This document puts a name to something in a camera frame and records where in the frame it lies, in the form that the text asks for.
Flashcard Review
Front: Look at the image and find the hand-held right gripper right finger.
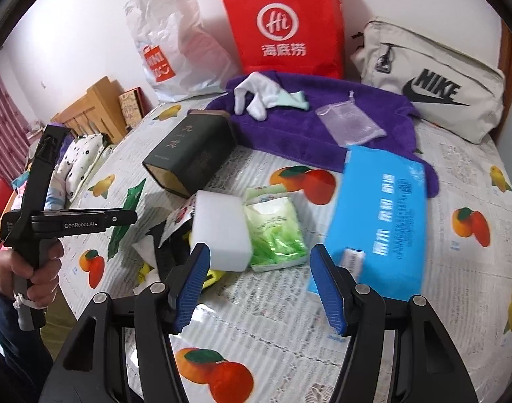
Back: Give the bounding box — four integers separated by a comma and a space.
310, 243, 479, 403

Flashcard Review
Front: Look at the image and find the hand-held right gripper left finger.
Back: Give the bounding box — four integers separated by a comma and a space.
38, 242, 212, 403

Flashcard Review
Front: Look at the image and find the yellow cloth with black strap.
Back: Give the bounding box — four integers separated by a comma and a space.
132, 222, 227, 297

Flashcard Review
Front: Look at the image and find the green white packet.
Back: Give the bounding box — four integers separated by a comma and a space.
107, 177, 147, 262

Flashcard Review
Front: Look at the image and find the white sponge block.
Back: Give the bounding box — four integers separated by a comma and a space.
189, 190, 254, 273

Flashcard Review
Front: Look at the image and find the green snack packet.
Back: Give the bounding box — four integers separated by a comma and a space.
243, 184, 309, 273

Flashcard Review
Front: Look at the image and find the person's left forearm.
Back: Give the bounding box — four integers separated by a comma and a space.
0, 279, 55, 391

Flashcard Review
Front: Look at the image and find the person's left hand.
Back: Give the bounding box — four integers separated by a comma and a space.
0, 237, 65, 312

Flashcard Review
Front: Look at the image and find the white crumpled tissue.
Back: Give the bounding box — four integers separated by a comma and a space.
132, 235, 166, 269

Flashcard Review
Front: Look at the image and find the floral print pillow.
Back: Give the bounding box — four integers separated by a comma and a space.
44, 132, 109, 211

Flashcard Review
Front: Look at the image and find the red white small packet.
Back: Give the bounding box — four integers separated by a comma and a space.
161, 195, 198, 246

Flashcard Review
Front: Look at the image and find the red chair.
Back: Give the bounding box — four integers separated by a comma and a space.
0, 176, 15, 240

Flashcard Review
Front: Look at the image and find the blue tissue pack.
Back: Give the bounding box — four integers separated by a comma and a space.
308, 145, 428, 303

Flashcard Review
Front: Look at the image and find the pink curtain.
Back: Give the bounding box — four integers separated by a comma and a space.
0, 61, 32, 185

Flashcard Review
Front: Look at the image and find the doodle cover book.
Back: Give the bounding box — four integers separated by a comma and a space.
118, 87, 149, 127

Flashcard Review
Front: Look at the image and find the dark green tin box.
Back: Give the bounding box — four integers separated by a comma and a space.
142, 109, 235, 199

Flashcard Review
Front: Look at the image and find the purple tote bag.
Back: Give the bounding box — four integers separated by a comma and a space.
205, 71, 441, 198

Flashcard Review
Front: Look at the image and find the translucent mesh pouch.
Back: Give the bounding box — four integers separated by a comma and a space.
315, 90, 386, 148

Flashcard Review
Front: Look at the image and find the light teal cloth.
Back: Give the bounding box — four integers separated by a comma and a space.
277, 90, 311, 110

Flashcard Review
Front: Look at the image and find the white plastic bag orange label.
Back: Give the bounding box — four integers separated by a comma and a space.
122, 0, 240, 103

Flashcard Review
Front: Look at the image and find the white glove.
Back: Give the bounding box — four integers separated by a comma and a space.
233, 71, 288, 122

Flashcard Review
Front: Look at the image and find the beige waist bag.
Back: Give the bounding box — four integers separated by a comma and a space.
349, 17, 506, 145

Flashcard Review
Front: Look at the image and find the red paper bag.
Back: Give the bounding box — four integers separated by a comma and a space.
217, 0, 346, 80

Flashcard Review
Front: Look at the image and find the wooden wall trim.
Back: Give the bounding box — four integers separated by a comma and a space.
491, 21, 512, 143

